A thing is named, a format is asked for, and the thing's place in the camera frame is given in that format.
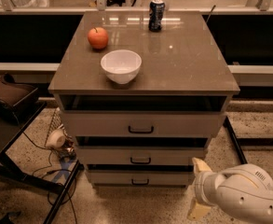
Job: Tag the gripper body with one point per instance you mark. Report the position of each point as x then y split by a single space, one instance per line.
200 184

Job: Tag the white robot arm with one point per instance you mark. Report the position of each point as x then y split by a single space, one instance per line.
244 192

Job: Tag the grey drawer cabinet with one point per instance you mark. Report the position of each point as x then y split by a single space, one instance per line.
182 68

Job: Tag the white round device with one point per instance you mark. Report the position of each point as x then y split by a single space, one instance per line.
56 139

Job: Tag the white bowl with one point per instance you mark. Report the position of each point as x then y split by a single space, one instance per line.
121 66

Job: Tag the red apple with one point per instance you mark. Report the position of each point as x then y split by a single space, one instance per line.
98 38

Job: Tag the dark soda can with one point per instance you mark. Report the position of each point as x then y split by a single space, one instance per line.
156 11

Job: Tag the black side table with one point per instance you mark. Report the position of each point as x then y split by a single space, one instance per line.
10 131

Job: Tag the brown pouch on table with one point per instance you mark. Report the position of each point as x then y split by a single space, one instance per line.
16 98

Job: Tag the black metal frame leg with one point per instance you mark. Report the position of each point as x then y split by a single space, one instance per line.
235 142

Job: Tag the wire mesh basket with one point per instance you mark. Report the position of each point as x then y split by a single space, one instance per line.
67 150

